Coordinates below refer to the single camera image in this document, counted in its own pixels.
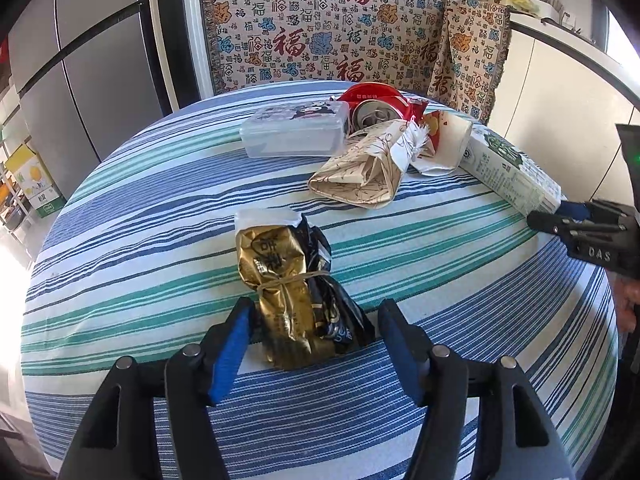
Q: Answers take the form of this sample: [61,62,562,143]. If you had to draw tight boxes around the yellow green packets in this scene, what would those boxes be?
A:
[487,0,540,16]

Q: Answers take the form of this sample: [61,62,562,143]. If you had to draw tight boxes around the white red paper cup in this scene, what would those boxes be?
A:
[414,110,474,177]

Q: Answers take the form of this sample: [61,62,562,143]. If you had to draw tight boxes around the yellow cardboard box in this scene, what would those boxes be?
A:
[5,142,67,219]

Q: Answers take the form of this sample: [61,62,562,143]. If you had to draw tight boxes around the grey refrigerator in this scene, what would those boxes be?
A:
[0,0,168,171]

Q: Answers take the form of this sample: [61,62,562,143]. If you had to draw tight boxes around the crushed red can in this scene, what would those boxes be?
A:
[339,82,427,137]

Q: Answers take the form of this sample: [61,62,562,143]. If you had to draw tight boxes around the person's right hand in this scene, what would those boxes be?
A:
[612,280,640,335]

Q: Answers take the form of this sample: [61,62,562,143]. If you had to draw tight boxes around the narrow printed cloth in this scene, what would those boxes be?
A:
[427,0,512,127]

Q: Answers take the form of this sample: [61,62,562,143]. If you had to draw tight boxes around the gold and black snack packet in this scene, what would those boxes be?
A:
[235,209,376,372]

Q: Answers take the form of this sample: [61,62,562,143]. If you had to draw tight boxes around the patterned paper wrapper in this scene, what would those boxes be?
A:
[307,120,432,211]

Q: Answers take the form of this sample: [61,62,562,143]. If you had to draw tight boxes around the round table, striped cloth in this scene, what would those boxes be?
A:
[20,80,621,480]

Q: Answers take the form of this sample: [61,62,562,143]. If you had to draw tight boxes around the wide printed cloth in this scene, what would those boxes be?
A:
[197,0,448,98]

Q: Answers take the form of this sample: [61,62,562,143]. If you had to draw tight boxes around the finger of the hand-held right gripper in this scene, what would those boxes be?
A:
[527,210,627,244]
[559,199,632,224]

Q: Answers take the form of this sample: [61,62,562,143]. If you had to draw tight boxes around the white green milk carton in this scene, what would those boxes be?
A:
[457,125,564,217]

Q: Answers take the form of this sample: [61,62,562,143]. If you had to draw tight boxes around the white base cabinet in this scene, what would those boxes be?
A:
[487,10,640,203]

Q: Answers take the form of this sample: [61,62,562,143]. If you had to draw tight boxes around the clear plastic box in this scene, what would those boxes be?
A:
[240,101,351,159]

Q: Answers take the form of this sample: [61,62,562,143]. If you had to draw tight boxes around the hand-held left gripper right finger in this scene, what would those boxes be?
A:
[377,299,576,480]

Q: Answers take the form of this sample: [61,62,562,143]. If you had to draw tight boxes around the window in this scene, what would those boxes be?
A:
[605,5,640,68]

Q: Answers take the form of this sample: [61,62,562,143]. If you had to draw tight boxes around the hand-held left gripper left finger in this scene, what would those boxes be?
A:
[57,297,258,480]

